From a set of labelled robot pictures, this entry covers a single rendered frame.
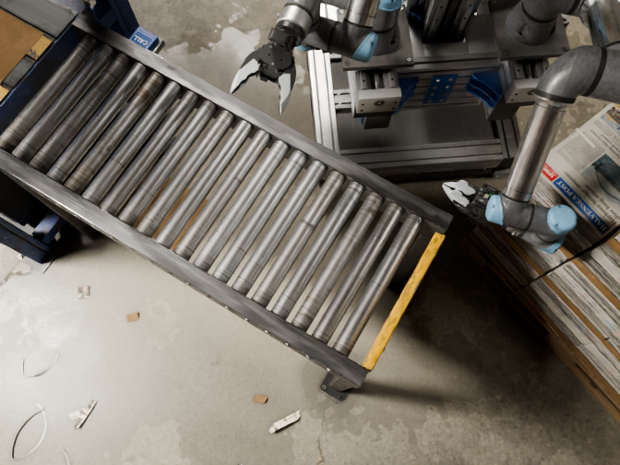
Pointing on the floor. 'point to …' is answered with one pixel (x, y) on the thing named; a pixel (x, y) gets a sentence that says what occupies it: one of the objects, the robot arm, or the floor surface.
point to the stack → (555, 194)
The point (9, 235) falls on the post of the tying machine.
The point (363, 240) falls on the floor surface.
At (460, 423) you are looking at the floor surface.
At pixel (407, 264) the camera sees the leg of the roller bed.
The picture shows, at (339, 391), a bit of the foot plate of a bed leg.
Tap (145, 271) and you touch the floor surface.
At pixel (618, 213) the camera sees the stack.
